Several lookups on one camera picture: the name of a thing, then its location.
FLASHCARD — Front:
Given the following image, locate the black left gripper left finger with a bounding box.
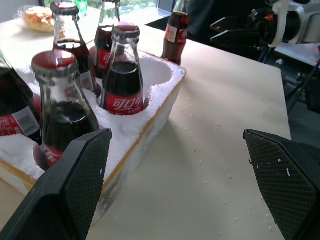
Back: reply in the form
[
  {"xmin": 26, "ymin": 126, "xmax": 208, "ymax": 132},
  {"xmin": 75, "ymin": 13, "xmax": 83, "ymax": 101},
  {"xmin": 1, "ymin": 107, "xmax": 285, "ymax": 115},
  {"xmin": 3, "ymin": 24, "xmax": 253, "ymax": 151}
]
[{"xmin": 0, "ymin": 128, "xmax": 113, "ymax": 240}]

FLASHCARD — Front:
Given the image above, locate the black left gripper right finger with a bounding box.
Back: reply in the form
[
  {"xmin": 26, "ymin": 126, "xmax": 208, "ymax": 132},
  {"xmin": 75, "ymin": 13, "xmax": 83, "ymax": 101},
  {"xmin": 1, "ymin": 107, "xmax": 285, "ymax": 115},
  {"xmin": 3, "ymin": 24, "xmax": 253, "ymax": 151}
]
[{"xmin": 242, "ymin": 129, "xmax": 320, "ymax": 240}]

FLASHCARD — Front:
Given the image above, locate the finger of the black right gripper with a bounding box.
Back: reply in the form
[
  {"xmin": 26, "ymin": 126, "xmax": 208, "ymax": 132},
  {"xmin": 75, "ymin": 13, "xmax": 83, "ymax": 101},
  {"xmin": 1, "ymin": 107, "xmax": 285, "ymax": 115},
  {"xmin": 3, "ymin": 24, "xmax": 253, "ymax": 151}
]
[
  {"xmin": 209, "ymin": 16, "xmax": 251, "ymax": 32},
  {"xmin": 210, "ymin": 30, "xmax": 254, "ymax": 47}
]

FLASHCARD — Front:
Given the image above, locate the glass cola bottle red label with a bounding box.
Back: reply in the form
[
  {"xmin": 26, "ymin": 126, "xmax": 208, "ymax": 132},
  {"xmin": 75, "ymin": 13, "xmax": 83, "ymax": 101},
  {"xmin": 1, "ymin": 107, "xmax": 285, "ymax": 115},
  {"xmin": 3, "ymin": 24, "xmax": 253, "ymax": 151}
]
[
  {"xmin": 0, "ymin": 49, "xmax": 43, "ymax": 146},
  {"xmin": 160, "ymin": 0, "xmax": 190, "ymax": 66}
]

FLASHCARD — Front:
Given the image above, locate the glass cola bottle red cap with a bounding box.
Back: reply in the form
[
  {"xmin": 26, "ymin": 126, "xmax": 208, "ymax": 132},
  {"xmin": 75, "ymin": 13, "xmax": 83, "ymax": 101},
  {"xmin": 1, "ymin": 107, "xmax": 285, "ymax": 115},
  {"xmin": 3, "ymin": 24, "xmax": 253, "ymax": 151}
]
[
  {"xmin": 101, "ymin": 21, "xmax": 146, "ymax": 116},
  {"xmin": 92, "ymin": 0, "xmax": 121, "ymax": 80},
  {"xmin": 31, "ymin": 49, "xmax": 101, "ymax": 171},
  {"xmin": 49, "ymin": 1, "xmax": 102, "ymax": 99}
]

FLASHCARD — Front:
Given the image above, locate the white foam crate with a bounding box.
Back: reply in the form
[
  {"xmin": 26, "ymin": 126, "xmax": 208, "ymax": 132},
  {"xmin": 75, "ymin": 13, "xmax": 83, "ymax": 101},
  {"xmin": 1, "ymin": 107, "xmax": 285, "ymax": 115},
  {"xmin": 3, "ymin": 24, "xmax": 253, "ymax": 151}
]
[{"xmin": 0, "ymin": 51, "xmax": 187, "ymax": 224}]

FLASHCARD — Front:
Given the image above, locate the green plastic bottle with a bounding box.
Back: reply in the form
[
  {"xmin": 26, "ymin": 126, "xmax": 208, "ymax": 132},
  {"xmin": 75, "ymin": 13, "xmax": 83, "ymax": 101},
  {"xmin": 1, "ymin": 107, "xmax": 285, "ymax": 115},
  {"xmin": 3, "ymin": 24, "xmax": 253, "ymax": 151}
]
[{"xmin": 73, "ymin": 0, "xmax": 89, "ymax": 16}]

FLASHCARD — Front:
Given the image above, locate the bagged bread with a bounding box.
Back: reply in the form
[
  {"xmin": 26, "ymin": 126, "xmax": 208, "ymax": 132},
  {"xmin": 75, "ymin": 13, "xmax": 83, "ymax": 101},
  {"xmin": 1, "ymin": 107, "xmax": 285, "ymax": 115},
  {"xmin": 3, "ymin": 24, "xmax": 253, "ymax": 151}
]
[{"xmin": 17, "ymin": 5, "xmax": 56, "ymax": 33}]

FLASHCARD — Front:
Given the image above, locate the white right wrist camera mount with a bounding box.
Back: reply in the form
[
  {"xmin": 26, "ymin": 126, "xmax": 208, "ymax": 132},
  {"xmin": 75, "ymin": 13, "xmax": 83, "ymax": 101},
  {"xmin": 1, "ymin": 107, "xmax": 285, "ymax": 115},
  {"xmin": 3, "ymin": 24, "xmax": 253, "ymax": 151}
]
[{"xmin": 267, "ymin": 0, "xmax": 291, "ymax": 49}]

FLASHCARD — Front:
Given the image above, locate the black cable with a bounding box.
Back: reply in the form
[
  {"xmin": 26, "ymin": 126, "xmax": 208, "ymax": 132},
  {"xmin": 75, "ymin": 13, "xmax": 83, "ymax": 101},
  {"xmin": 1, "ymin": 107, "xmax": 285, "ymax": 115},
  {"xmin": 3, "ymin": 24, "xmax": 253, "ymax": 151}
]
[{"xmin": 286, "ymin": 46, "xmax": 320, "ymax": 116}]

